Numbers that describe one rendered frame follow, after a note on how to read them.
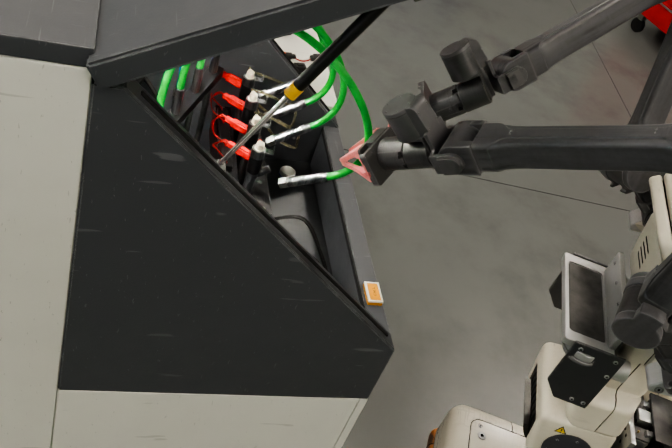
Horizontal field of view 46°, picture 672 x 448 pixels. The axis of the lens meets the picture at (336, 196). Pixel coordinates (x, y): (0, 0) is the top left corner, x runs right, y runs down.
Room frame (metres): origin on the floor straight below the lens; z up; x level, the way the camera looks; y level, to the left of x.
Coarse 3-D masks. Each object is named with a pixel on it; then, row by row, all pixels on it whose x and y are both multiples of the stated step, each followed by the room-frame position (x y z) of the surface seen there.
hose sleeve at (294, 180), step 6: (312, 174) 1.13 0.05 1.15; (318, 174) 1.13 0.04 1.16; (324, 174) 1.13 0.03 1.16; (288, 180) 1.13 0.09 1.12; (294, 180) 1.13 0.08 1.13; (300, 180) 1.13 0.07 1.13; (306, 180) 1.13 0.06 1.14; (312, 180) 1.12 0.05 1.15; (318, 180) 1.12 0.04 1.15; (324, 180) 1.12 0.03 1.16; (288, 186) 1.13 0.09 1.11
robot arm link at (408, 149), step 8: (408, 144) 1.07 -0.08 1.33; (416, 144) 1.06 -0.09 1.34; (424, 144) 1.05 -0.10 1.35; (408, 152) 1.06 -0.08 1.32; (416, 152) 1.06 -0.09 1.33; (424, 152) 1.05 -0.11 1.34; (408, 160) 1.06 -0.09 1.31; (416, 160) 1.05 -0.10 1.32; (424, 160) 1.05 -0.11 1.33; (416, 168) 1.06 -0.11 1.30; (424, 168) 1.06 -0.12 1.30
